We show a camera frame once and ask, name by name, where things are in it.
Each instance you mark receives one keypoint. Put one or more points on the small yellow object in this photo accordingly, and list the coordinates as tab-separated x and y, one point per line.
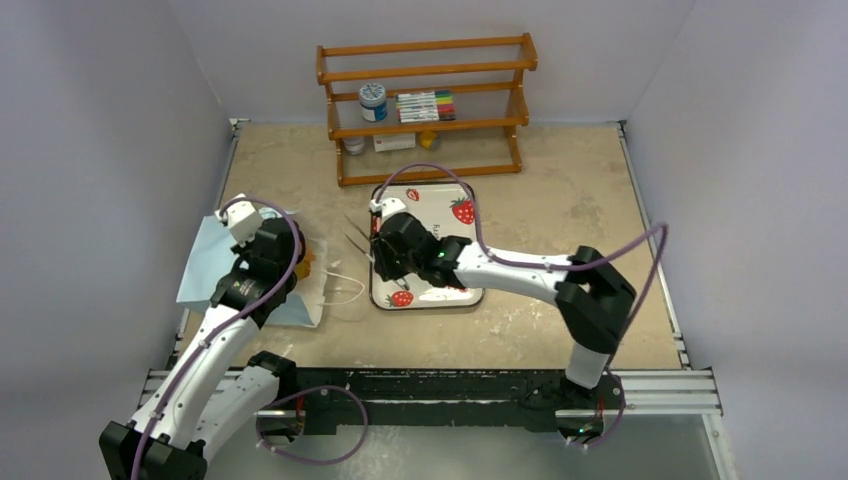
429	140

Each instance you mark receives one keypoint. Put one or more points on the metal tongs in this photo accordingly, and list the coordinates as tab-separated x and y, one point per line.
360	240

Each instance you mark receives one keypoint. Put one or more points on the light blue paper bag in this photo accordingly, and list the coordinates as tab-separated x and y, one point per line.
211	258

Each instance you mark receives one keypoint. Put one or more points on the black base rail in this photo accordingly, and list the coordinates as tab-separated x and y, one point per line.
537	400

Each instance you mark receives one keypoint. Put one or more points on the set of coloured markers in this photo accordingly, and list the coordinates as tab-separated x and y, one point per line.
424	107

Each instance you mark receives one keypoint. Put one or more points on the strawberry print white tray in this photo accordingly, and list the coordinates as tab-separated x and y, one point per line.
444	209

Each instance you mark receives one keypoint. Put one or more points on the orange wooden shelf rack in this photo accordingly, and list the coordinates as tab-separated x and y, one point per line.
485	76

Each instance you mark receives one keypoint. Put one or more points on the blue paint jar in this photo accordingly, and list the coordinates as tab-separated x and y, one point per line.
373	102

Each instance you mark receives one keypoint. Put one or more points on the white red small box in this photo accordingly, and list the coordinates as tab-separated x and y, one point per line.
393	142

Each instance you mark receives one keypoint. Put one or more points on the small white jar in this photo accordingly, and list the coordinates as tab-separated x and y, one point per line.
354	145

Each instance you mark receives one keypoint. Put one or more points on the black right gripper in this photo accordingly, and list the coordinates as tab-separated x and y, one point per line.
380	245

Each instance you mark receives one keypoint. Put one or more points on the orange fake bread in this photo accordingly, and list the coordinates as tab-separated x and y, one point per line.
303	268

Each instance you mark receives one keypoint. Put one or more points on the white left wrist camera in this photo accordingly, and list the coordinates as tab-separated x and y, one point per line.
241	218

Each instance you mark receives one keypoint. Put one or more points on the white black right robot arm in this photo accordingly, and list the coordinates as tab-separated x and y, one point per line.
593	298

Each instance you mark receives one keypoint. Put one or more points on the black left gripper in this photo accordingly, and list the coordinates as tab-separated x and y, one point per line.
243	252

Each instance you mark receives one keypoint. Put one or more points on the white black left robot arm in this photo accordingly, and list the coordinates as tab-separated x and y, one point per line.
176	433

